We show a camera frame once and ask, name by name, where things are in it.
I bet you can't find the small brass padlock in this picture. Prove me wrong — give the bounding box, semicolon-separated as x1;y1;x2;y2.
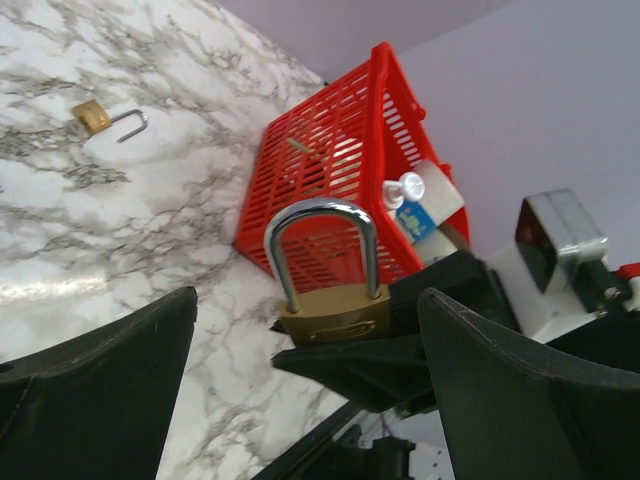
71;100;149;143

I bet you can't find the large brass padlock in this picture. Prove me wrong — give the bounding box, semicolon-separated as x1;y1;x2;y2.
263;197;391;347

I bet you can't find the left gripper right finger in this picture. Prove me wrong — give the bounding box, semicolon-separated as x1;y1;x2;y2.
418;289;639;479

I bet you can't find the white lotion bottle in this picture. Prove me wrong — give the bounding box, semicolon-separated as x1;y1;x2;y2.
382;172;425;210

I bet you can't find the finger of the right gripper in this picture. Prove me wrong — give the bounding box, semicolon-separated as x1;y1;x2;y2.
389;251;520;335
272;334;437;413

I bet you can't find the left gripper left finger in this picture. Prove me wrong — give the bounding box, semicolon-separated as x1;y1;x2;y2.
1;287;198;479

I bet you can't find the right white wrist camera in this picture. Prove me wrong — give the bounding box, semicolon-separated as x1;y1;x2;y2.
487;188;639;343

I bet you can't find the white toilet paper roll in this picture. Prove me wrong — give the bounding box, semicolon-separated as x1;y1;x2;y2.
395;160;464;265

